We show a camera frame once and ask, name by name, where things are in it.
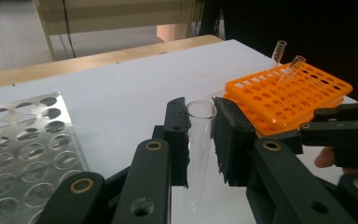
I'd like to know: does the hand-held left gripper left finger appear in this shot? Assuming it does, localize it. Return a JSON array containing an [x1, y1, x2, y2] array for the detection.
[[151, 96, 191, 189]]

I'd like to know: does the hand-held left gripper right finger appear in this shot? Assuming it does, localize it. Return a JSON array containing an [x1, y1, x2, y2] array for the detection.
[[212, 96, 258, 188]]

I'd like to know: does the clear glass test tube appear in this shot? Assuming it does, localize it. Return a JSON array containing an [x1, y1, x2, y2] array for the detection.
[[277, 54, 308, 84], [186, 99, 218, 213], [270, 39, 288, 67]]

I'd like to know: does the orange plastic test tube rack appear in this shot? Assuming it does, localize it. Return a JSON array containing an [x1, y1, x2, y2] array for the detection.
[[223, 62, 354, 138]]

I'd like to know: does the silver metal test tube rack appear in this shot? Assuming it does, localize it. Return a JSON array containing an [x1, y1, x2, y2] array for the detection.
[[0, 91, 90, 224]]

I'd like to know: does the white board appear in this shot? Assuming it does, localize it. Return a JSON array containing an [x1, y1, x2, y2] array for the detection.
[[0, 38, 358, 224]]

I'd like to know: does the beige wooden furniture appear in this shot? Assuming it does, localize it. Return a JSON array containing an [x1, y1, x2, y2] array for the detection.
[[32, 0, 201, 63]]

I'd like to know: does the black hanging cable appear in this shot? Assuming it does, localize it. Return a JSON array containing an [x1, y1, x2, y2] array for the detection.
[[62, 0, 76, 60]]

